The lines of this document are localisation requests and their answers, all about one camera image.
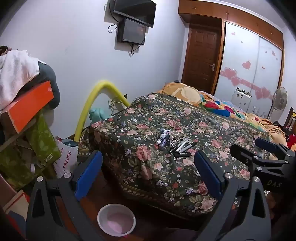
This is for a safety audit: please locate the black grey marker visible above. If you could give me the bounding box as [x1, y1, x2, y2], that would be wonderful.
[178, 142, 197, 154]

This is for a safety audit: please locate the black hair clip box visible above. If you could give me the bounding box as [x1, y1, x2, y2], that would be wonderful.
[174, 149, 196, 158]

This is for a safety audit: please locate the white earphone cable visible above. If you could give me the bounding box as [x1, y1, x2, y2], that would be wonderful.
[166, 131, 186, 152]

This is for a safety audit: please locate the blue white tube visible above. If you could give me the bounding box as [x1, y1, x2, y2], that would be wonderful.
[155, 130, 171, 146]

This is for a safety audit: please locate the purple black lipstick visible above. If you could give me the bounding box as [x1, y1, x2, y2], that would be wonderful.
[159, 134, 170, 150]

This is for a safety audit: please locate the red floral box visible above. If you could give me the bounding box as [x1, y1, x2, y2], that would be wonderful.
[1, 190, 30, 223]

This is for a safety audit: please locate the standing electric fan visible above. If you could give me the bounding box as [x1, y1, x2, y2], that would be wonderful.
[267, 87, 288, 123]

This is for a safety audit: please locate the white HotMaxx bag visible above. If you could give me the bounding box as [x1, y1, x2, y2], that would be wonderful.
[54, 137, 78, 178]

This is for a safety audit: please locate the green leaf-pattern bag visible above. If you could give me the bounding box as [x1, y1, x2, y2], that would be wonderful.
[1, 111, 61, 191]

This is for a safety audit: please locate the white appliance box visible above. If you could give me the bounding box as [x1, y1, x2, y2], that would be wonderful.
[231, 87, 252, 112]

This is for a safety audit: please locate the white plastic bowl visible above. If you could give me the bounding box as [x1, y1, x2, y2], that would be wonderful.
[97, 203, 137, 237]

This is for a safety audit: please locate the white sliding wardrobe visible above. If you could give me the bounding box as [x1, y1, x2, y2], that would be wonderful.
[214, 23, 282, 118]

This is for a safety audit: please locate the orange box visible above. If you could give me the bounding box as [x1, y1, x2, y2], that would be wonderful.
[1, 81, 54, 134]

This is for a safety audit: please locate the teal cloth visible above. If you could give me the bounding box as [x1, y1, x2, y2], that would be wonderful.
[89, 108, 110, 123]

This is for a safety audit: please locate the orange colourful blanket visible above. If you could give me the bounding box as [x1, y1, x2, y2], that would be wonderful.
[158, 82, 287, 146]

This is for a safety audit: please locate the brown wooden door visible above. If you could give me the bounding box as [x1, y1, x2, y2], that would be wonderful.
[182, 24, 222, 93]

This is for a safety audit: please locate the dark floral bedspread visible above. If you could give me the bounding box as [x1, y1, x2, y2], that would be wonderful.
[79, 93, 269, 215]

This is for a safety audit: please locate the yellow foam tube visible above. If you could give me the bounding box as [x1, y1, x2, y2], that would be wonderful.
[74, 80, 130, 142]

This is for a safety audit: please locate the dark grey cushion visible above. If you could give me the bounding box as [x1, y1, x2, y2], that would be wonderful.
[21, 61, 61, 110]

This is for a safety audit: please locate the white towel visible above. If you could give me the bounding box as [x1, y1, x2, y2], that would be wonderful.
[0, 50, 40, 109]

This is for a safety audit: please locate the lower black monitor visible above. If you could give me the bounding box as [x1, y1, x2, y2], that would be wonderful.
[116, 18, 146, 46]

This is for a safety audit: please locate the black monitor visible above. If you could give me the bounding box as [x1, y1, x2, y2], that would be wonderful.
[116, 18, 146, 46]
[113, 0, 157, 28]

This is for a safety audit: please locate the upper black monitor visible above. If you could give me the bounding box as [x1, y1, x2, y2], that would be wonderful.
[113, 0, 157, 28]

